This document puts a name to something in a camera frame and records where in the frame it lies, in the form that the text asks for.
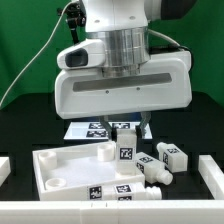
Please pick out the white base tag sheet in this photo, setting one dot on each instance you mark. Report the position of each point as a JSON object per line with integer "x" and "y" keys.
{"x": 94, "y": 130}

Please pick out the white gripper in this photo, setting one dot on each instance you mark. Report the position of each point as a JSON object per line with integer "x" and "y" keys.
{"x": 83, "y": 90}

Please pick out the white left obstacle wall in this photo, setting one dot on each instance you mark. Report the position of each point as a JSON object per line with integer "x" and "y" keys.
{"x": 4, "y": 169}

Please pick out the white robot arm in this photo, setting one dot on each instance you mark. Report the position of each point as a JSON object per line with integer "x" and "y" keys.
{"x": 113, "y": 72}

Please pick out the white square tabletop part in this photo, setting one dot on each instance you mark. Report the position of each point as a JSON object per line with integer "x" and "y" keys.
{"x": 74, "y": 173}

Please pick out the black camera stand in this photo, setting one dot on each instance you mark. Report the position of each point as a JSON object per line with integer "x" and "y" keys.
{"x": 76, "y": 17}

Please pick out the white right obstacle wall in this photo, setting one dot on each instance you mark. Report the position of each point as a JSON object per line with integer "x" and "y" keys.
{"x": 212, "y": 176}

